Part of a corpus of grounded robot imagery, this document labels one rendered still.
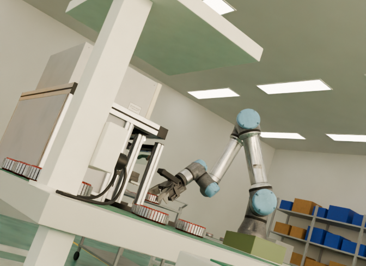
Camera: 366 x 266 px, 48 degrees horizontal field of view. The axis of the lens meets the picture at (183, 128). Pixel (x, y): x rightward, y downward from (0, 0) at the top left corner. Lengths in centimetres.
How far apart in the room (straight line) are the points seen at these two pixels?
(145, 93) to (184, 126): 685
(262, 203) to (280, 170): 824
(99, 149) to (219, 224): 882
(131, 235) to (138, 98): 109
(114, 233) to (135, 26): 40
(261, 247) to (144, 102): 90
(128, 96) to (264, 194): 79
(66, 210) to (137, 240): 15
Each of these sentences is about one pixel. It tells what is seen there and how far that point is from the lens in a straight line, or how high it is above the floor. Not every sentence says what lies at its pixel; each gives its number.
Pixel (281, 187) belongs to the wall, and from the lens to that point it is 1007.
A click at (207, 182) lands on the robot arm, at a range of 203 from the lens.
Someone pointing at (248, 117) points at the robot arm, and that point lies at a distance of 210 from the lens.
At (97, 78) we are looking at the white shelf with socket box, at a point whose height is 97.
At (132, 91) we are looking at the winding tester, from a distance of 177.
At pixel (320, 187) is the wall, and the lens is 947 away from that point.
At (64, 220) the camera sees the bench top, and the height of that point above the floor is 71.
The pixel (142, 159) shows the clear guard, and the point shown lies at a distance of 223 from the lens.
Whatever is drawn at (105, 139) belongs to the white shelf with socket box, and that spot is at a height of 87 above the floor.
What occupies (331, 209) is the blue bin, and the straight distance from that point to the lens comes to 852.
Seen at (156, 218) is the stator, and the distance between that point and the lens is 130.
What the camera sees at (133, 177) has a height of 89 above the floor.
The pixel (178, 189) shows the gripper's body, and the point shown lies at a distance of 200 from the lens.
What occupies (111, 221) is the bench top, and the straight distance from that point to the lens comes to 74.
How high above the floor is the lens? 77
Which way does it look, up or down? 13 degrees up
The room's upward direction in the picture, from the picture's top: 19 degrees clockwise
